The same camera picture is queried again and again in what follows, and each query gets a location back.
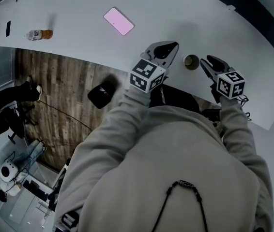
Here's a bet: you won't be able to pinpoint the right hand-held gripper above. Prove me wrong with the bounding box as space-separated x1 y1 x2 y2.
200 55 249 104

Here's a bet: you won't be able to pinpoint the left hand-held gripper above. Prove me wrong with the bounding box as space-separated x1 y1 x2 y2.
130 41 180 94

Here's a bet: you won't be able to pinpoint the white paper cup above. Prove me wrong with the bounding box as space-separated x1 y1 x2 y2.
182 54 201 71

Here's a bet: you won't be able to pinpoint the black trash bin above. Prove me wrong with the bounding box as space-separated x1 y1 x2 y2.
87 80 119 110

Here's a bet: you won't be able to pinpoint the person's left forearm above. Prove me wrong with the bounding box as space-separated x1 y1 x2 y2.
107 85 152 154

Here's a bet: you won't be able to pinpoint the person's right forearm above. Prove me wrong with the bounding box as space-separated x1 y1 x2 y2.
218 96 258 159

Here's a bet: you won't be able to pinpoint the person's black trouser legs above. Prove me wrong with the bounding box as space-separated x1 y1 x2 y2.
148 84 200 116

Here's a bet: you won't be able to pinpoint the pink smartphone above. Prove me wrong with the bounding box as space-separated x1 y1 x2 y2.
103 6 136 37

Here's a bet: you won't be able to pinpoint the person's light hoodie torso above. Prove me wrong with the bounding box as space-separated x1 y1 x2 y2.
54 105 274 232

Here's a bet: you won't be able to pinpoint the orange drink bottle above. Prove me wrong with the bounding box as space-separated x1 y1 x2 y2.
25 29 54 42

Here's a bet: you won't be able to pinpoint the black waist pack device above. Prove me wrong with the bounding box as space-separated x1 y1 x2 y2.
60 211 80 230

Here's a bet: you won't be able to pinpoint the white round helmet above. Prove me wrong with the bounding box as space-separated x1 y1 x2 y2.
0 161 19 183

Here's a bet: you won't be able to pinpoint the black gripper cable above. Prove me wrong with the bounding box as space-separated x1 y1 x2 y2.
237 94 253 122

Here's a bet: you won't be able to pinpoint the black floor cable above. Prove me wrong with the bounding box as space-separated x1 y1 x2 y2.
39 100 94 131

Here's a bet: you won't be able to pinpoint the black cord necklace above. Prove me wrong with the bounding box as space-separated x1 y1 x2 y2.
151 179 210 232

